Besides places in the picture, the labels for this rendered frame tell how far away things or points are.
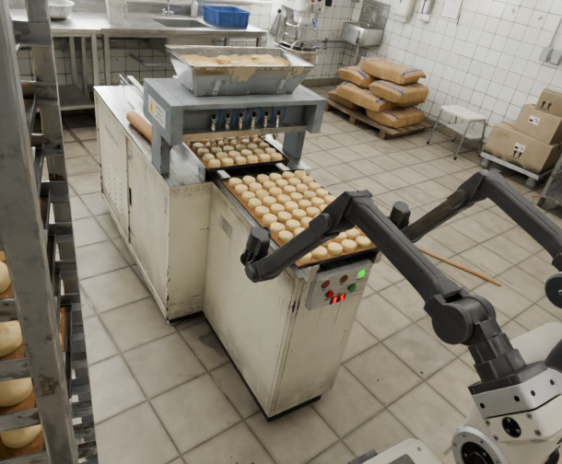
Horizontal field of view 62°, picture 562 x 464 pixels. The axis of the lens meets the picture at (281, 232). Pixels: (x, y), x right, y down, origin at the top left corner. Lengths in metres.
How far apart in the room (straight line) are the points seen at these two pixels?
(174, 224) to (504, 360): 1.48
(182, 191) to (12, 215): 1.56
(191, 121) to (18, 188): 1.56
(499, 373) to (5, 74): 0.84
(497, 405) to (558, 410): 0.09
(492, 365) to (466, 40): 5.27
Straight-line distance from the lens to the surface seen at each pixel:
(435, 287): 0.97
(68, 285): 1.08
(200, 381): 2.27
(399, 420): 2.35
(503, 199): 1.42
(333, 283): 1.60
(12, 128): 0.41
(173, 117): 1.83
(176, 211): 2.02
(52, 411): 0.63
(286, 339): 1.72
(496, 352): 0.94
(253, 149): 2.19
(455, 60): 6.06
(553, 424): 0.93
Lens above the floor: 1.78
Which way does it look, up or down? 33 degrees down
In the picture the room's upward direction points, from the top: 10 degrees clockwise
